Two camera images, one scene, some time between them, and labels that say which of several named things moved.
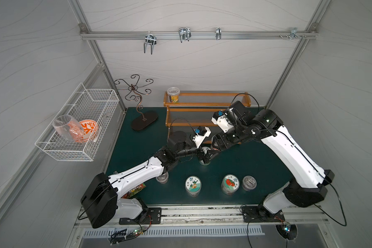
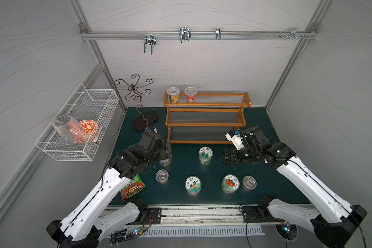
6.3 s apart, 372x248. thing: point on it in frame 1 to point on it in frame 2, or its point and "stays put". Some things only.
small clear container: [163, 178] stays put
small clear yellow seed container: [173, 93] stays put
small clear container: [249, 183] stays put
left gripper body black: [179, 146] to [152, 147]
